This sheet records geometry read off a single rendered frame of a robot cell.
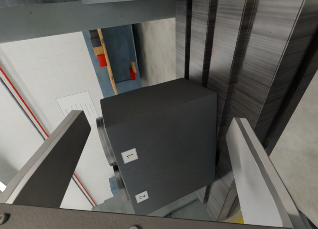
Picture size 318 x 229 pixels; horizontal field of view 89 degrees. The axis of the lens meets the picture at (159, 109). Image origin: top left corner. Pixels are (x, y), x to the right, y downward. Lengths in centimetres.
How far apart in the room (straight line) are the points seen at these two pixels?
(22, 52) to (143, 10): 424
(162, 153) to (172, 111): 8
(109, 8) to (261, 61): 47
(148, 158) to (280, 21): 24
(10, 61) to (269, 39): 479
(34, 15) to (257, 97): 56
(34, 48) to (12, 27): 404
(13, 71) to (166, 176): 474
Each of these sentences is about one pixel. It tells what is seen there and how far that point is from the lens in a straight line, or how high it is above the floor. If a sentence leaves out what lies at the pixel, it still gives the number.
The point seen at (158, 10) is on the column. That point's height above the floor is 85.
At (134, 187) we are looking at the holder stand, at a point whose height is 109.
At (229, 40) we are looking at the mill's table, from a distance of 25.
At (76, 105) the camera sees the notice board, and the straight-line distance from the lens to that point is 517.
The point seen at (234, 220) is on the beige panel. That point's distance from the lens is 174.
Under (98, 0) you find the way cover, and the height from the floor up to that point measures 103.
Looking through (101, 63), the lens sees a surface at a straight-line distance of 405.
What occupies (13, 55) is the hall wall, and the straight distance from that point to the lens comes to 479.
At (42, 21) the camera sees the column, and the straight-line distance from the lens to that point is 60.
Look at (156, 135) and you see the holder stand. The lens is 26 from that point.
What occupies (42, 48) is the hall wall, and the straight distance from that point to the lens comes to 462.
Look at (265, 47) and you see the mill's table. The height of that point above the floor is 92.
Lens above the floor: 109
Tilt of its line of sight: 16 degrees down
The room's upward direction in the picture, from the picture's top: 107 degrees counter-clockwise
